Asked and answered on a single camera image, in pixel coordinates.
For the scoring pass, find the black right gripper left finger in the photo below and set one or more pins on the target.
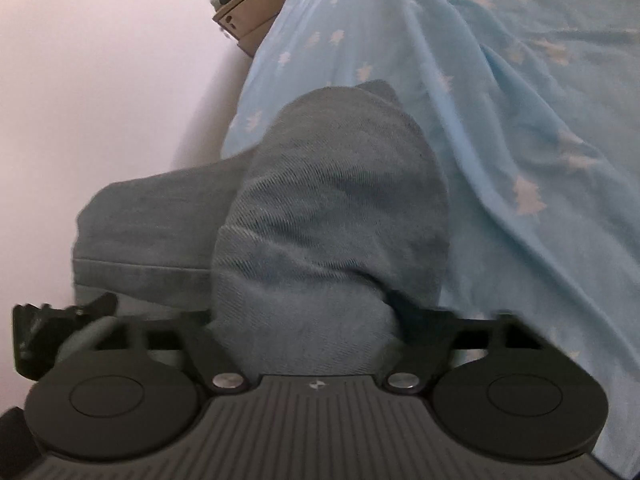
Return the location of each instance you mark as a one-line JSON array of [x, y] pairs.
[[43, 337]]

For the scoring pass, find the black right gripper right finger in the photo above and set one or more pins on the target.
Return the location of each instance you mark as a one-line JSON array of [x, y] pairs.
[[431, 337]]

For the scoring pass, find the blue denim jeans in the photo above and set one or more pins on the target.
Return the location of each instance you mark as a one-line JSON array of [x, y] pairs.
[[294, 246]]

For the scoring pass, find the light blue patterned bed sheet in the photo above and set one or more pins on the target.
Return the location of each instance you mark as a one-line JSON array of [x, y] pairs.
[[532, 107]]

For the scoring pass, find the wooden bedside cabinet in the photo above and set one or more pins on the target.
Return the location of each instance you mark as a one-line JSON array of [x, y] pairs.
[[248, 21]]

